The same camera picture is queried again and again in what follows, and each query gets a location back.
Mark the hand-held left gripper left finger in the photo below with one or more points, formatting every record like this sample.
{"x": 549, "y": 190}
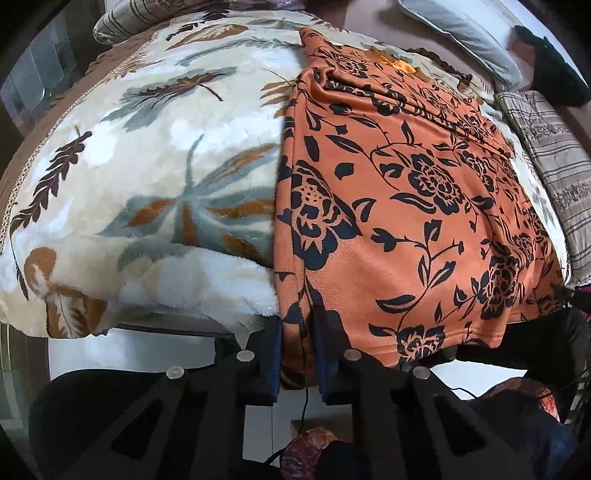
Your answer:
{"x": 273, "y": 364}

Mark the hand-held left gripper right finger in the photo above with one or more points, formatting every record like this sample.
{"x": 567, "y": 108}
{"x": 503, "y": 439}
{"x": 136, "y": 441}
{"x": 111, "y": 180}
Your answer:
{"x": 324, "y": 369}

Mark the orange floral blouse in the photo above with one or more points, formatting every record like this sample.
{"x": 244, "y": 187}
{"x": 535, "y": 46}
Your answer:
{"x": 392, "y": 230}

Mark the person's dark floral clothing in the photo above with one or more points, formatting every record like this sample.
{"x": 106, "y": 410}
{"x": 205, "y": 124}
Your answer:
{"x": 521, "y": 420}

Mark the striped floral flat pillow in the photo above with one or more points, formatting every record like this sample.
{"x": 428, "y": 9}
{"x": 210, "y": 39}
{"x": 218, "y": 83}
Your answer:
{"x": 554, "y": 157}

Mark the leaf print blanket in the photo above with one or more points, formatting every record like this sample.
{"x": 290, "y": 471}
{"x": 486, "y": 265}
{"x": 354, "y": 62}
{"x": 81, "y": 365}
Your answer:
{"x": 138, "y": 138}

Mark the black garment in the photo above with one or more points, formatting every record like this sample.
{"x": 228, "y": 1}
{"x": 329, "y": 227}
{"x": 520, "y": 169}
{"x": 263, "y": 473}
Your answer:
{"x": 554, "y": 69}

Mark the grey pillow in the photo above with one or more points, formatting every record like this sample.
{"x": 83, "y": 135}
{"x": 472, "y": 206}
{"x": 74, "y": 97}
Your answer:
{"x": 466, "y": 32}

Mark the wooden door with glass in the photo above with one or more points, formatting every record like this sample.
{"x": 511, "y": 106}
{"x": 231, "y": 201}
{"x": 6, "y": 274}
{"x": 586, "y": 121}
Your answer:
{"x": 41, "y": 78}

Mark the striped bolster pillow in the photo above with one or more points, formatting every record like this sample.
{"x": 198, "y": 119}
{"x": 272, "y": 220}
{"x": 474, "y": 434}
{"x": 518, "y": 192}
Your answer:
{"x": 124, "y": 21}

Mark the pink upholstered bed frame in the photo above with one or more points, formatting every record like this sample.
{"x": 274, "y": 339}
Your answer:
{"x": 364, "y": 16}

